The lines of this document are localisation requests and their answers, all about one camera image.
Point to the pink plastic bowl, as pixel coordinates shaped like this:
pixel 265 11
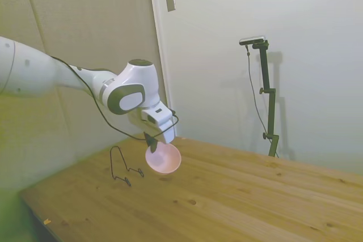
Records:
pixel 166 159

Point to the grey camera on stand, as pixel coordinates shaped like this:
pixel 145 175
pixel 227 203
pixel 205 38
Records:
pixel 252 40

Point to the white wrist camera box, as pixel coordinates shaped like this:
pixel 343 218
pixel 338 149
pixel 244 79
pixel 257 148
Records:
pixel 157 114

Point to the black jointed camera stand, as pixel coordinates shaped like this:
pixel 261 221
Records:
pixel 265 66

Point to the white door frame trim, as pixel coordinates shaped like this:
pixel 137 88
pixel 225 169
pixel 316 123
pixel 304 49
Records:
pixel 160 40

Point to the grey wall switch plate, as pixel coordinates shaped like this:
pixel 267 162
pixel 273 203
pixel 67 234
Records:
pixel 170 1

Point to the small orange scrap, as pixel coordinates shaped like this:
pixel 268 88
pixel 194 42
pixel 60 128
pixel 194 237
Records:
pixel 46 221

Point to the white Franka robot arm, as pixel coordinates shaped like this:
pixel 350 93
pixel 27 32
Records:
pixel 28 69

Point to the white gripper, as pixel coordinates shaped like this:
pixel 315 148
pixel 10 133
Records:
pixel 167 133

